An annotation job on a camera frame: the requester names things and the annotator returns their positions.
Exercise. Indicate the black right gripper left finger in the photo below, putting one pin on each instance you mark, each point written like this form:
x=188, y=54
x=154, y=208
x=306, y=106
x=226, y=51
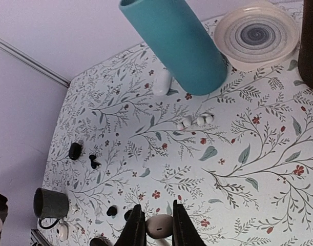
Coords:
x=133, y=233

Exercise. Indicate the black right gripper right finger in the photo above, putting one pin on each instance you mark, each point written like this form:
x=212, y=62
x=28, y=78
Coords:
x=184, y=232

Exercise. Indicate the black oval earbud case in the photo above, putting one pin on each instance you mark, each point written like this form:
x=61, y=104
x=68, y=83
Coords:
x=98, y=241

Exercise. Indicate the white earbud case front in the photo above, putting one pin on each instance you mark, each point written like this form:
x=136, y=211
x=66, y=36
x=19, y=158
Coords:
x=62, y=231

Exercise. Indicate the white earbud case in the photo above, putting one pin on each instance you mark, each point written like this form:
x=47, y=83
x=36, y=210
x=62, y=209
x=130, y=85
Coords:
x=162, y=83
x=62, y=231

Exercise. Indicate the small black earbud case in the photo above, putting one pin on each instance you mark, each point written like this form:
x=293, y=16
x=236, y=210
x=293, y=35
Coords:
x=75, y=151

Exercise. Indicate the black earbud middle left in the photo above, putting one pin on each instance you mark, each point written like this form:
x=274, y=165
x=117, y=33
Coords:
x=112, y=211

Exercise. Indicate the black earbud pair back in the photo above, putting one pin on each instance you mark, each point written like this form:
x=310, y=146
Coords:
x=94, y=164

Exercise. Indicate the dark grey mug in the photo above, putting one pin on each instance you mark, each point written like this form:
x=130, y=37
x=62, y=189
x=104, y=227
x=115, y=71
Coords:
x=50, y=204

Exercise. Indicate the extra white earbud on table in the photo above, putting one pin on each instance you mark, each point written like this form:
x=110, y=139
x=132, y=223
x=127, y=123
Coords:
x=205, y=119

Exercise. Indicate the teal tall cup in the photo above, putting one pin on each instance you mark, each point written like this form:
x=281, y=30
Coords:
x=177, y=37

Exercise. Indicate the spiral pattern ceramic bowl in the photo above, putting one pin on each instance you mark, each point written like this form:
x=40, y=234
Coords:
x=257, y=35

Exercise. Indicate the dark brown tall cup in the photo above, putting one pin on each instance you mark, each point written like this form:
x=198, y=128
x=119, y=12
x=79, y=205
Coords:
x=305, y=59

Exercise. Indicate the front aluminium rail base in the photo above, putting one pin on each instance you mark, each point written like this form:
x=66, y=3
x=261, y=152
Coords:
x=37, y=238

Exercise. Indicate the left aluminium frame post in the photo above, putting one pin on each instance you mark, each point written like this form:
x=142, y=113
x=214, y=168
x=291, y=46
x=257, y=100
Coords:
x=32, y=63

